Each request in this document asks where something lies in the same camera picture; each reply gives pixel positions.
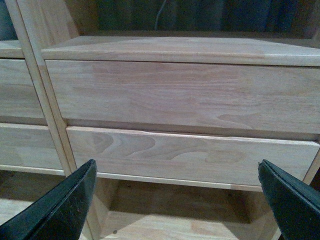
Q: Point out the unit drawer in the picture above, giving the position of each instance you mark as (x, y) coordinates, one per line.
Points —
(18, 97)
(184, 159)
(25, 145)
(251, 97)

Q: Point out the right unit upper drawer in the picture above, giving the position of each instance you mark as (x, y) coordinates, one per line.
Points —
(251, 97)

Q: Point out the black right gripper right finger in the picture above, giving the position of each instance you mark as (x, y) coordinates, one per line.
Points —
(295, 205)

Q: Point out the wooden shelf unit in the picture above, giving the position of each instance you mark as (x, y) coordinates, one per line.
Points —
(20, 186)
(125, 209)

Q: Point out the left unit upper drawer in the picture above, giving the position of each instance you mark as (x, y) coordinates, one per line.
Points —
(18, 97)

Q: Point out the right unit lower drawer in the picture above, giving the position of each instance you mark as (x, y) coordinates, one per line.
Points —
(184, 159)

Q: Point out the left wooden shelf unit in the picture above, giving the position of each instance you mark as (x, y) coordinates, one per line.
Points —
(20, 186)

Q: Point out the right wooden shelf unit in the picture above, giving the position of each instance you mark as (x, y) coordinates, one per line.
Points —
(125, 209)

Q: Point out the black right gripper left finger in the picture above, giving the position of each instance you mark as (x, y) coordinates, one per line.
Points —
(60, 214)

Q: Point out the left unit lower drawer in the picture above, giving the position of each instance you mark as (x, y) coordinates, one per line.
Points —
(25, 145)

